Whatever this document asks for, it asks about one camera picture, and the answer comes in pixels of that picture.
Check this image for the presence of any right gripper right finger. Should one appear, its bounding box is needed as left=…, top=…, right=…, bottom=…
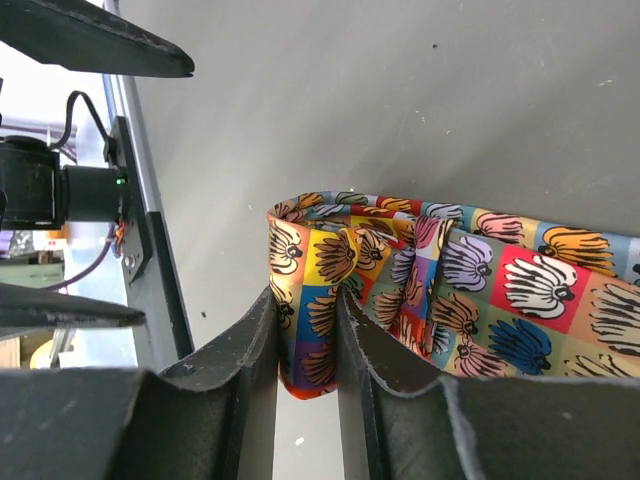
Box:
left=336, top=290, right=639, bottom=479

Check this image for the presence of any colourful banana print tie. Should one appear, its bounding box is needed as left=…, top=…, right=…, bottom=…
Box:
left=267, top=192, right=639, bottom=399

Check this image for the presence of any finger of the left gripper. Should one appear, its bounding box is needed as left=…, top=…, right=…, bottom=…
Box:
left=1, top=0, right=195, bottom=78
left=1, top=283, right=146, bottom=329

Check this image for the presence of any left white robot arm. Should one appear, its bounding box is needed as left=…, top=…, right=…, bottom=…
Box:
left=1, top=1, right=195, bottom=336

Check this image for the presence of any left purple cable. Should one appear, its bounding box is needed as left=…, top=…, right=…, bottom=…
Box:
left=44, top=219, right=121, bottom=294

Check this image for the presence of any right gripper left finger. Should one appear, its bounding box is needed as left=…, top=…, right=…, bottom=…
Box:
left=1, top=291, right=278, bottom=479

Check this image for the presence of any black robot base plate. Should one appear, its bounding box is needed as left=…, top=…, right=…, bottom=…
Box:
left=102, top=74, right=196, bottom=369

